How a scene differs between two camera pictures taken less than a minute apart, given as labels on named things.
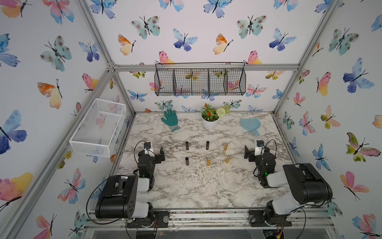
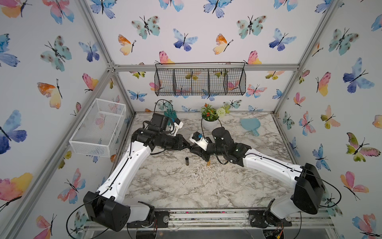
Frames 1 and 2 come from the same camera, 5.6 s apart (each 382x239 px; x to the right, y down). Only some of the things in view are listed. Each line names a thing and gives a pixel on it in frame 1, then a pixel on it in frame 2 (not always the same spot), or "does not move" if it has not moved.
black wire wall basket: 200,78 does not move
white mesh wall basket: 95,132 does not move
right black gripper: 251,153 -> 199,152
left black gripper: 157,157 -> 179,139
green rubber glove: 171,118 does not move
